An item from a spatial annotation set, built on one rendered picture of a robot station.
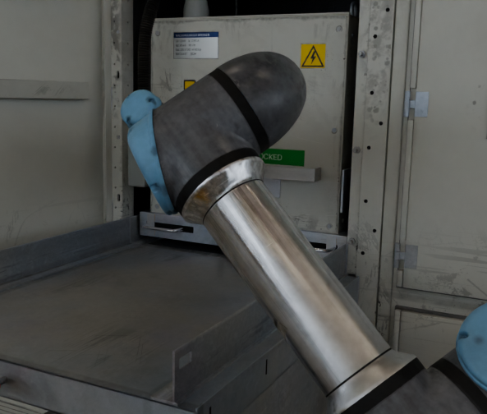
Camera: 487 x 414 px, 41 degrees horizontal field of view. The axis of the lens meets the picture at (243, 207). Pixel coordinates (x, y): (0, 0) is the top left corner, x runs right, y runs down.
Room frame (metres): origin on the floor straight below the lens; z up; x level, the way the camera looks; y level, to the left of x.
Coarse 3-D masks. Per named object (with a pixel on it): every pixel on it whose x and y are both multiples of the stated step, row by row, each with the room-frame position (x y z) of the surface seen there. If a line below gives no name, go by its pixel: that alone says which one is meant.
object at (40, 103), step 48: (0, 0) 1.42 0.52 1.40; (48, 0) 1.51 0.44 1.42; (96, 0) 1.62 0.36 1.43; (0, 48) 1.41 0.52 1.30; (48, 48) 1.51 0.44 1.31; (96, 48) 1.62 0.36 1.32; (0, 96) 1.39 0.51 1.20; (48, 96) 1.49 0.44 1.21; (96, 96) 1.62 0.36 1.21; (0, 144) 1.41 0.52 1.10; (48, 144) 1.51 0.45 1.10; (96, 144) 1.62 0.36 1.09; (0, 192) 1.40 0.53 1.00; (48, 192) 1.50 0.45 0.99; (96, 192) 1.62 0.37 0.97; (0, 240) 1.40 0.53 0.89
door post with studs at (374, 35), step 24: (360, 0) 1.36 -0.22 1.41; (384, 0) 1.33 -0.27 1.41; (360, 24) 1.36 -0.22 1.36; (384, 24) 1.33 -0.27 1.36; (360, 48) 1.36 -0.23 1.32; (384, 48) 1.33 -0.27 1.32; (360, 72) 1.35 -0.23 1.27; (384, 72) 1.33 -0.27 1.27; (360, 96) 1.35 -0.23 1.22; (384, 96) 1.33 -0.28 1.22; (360, 120) 1.35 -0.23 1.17; (384, 120) 1.33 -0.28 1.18; (360, 144) 1.35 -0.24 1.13; (384, 144) 1.33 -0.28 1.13; (360, 168) 1.35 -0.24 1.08; (360, 192) 1.35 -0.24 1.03; (360, 216) 1.34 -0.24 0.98; (360, 240) 1.34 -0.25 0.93; (360, 264) 1.34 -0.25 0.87; (360, 288) 1.34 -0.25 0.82
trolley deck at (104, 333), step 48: (48, 288) 1.21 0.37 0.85; (96, 288) 1.21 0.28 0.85; (144, 288) 1.22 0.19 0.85; (192, 288) 1.23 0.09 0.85; (240, 288) 1.24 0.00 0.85; (0, 336) 0.95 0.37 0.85; (48, 336) 0.96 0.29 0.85; (96, 336) 0.96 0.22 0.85; (144, 336) 0.97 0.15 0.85; (192, 336) 0.98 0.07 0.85; (48, 384) 0.83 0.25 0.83; (96, 384) 0.80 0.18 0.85; (144, 384) 0.80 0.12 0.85; (240, 384) 0.83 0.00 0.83
